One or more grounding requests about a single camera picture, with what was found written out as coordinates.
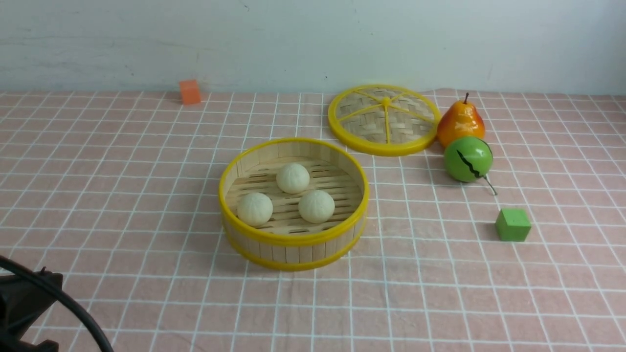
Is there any black blurred foreground cable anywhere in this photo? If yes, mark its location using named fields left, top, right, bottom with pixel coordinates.
left=0, top=255, right=115, bottom=352

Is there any black blurred left robot arm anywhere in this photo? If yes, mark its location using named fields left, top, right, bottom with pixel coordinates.
left=0, top=273, right=59, bottom=352

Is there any bamboo steamer tray yellow rim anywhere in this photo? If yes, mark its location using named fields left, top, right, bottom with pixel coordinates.
left=218, top=138, right=370, bottom=270

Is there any white bun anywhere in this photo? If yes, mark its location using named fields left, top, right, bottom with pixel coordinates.
left=299, top=190, right=335, bottom=223
left=276, top=163, right=310, bottom=194
left=237, top=192, right=273, bottom=227

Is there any pink checked tablecloth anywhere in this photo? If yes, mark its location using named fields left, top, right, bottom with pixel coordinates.
left=0, top=91, right=626, bottom=352

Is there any orange yellow toy pear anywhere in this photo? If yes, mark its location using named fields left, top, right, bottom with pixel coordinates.
left=437, top=92, right=486, bottom=148

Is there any green foam cube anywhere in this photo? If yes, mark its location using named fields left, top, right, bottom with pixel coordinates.
left=495, top=208, right=532, bottom=242

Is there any woven steamer lid yellow rim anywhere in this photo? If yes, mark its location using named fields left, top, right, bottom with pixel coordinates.
left=327, top=84, right=441, bottom=157

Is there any orange foam cube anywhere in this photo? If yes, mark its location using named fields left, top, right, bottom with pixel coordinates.
left=179, top=79, right=202, bottom=105

